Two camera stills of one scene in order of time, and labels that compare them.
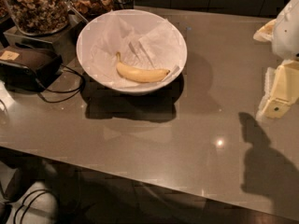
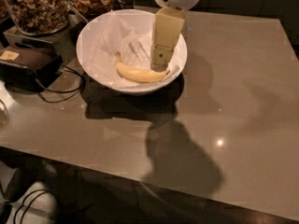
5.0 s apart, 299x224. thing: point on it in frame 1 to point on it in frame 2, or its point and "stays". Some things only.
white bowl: (133, 51) stays
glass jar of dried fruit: (91, 0) stays
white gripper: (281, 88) to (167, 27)
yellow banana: (139, 75) stays
